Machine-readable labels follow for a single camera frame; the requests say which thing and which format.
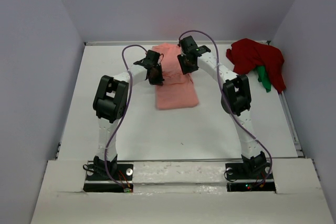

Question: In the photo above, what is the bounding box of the green t shirt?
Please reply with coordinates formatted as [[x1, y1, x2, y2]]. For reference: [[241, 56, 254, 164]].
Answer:
[[255, 66, 272, 93]]

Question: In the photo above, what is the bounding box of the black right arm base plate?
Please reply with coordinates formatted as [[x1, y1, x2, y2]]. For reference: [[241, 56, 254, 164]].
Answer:
[[224, 163, 276, 193]]

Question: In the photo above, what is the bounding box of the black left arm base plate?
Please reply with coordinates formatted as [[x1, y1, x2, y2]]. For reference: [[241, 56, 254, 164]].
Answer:
[[82, 162, 134, 193]]

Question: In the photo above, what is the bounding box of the red t shirt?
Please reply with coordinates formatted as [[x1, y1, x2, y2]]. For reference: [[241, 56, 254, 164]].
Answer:
[[226, 38, 286, 93]]

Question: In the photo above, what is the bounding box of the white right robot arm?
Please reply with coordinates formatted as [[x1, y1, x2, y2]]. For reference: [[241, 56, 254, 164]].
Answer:
[[177, 36, 271, 180]]

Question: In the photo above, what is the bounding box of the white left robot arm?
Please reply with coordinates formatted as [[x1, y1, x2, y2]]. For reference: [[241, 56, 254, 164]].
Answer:
[[93, 50, 164, 179]]

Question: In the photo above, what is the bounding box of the pink t shirt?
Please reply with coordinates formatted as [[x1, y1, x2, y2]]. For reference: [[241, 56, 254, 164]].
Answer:
[[152, 43, 199, 110]]

